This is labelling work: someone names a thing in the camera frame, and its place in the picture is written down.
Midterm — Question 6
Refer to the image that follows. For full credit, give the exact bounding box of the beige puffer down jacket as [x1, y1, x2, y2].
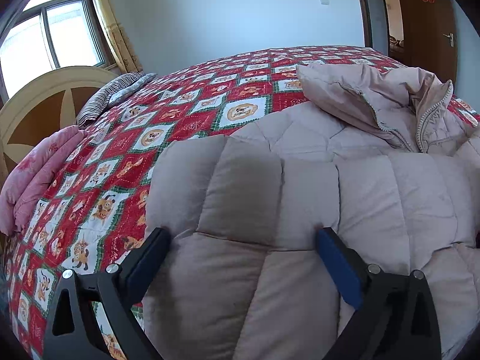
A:
[143, 63, 479, 359]

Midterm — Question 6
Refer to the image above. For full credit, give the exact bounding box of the red patchwork cartoon bedspread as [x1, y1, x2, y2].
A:
[6, 46, 479, 359]

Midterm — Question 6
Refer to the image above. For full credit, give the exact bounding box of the pink folded quilt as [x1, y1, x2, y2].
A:
[1, 125, 86, 236]

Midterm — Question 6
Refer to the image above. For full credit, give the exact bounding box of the striped grey pillow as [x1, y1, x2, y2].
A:
[76, 72, 156, 128]

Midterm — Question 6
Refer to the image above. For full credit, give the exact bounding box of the cream and brown headboard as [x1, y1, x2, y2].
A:
[1, 66, 118, 182]

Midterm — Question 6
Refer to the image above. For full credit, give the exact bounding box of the brown wooden door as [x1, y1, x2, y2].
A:
[400, 0, 457, 82]

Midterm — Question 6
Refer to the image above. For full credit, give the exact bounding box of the yellow patterned curtain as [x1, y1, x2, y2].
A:
[92, 0, 143, 73]

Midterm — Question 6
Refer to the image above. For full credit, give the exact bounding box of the silver door handle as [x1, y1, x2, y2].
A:
[443, 33, 455, 48]

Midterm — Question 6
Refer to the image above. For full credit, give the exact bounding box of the window with grey frame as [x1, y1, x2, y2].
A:
[1, 0, 114, 102]

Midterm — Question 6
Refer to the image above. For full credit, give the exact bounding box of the dark brown door frame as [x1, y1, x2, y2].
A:
[359, 0, 374, 48]

